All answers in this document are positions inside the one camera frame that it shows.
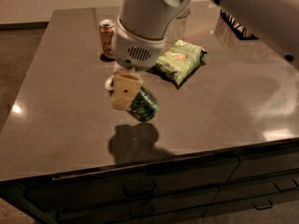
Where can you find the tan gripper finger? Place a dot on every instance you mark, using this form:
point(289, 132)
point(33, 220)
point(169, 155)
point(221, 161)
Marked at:
point(125, 90)

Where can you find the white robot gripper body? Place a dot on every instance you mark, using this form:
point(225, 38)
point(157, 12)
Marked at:
point(138, 54)

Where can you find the green soda can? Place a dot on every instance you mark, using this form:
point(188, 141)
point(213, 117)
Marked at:
point(144, 107)

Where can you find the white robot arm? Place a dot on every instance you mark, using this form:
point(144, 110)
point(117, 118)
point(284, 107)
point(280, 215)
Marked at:
point(275, 22)

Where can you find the orange soda can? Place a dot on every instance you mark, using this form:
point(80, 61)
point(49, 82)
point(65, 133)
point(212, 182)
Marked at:
point(107, 31)

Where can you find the green chip bag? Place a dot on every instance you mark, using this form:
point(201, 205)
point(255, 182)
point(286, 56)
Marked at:
point(180, 60)

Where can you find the dark cabinet drawers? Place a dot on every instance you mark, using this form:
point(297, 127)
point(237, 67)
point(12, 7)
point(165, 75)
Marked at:
point(163, 192)

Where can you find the black wire napkin holder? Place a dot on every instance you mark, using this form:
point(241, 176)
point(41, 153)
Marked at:
point(239, 30)

